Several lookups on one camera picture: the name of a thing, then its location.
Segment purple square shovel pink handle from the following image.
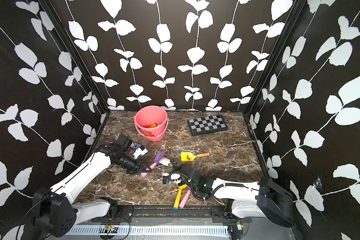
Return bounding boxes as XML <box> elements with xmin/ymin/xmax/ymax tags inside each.
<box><xmin>148</xmin><ymin>151</ymin><xmax>167</xmax><ymax>171</ymax></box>

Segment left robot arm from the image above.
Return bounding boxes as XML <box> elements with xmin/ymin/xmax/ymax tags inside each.
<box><xmin>21</xmin><ymin>135</ymin><xmax>152</xmax><ymax>237</ymax></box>

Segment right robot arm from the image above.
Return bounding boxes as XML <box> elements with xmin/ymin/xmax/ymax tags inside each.
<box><xmin>163</xmin><ymin>165</ymin><xmax>295</xmax><ymax>228</ymax></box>

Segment pink plastic bucket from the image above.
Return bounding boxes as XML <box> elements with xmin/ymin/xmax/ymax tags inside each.
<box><xmin>134</xmin><ymin>106</ymin><xmax>169</xmax><ymax>142</ymax></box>

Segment yellow shovel blue tip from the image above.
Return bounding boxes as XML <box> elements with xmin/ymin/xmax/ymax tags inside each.
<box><xmin>173</xmin><ymin>183</ymin><xmax>187</xmax><ymax>210</ymax></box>

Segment black white checkerboard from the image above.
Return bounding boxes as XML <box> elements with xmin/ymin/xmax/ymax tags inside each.
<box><xmin>187</xmin><ymin>115</ymin><xmax>228</xmax><ymax>136</ymax></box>

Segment small circuit board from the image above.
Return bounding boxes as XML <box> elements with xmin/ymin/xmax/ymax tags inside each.
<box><xmin>99</xmin><ymin>225</ymin><xmax>119</xmax><ymax>236</ymax></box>

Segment purple round trowel pink handle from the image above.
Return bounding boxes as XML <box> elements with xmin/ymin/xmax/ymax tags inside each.
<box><xmin>179</xmin><ymin>187</ymin><xmax>192</xmax><ymax>209</ymax></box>

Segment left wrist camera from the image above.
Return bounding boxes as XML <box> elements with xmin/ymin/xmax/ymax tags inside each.
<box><xmin>115</xmin><ymin>135</ymin><xmax>148</xmax><ymax>159</ymax></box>

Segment black front rail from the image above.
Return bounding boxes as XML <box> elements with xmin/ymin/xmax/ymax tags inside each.
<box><xmin>107</xmin><ymin>204</ymin><xmax>292</xmax><ymax>224</ymax></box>

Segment yellow shovel wooden handle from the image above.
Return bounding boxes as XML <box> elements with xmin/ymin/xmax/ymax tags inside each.
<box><xmin>181</xmin><ymin>152</ymin><xmax>210</xmax><ymax>162</ymax></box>

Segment white slotted cable duct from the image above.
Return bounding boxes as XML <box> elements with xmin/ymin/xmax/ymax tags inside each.
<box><xmin>66</xmin><ymin>225</ymin><xmax>229</xmax><ymax>237</ymax></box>

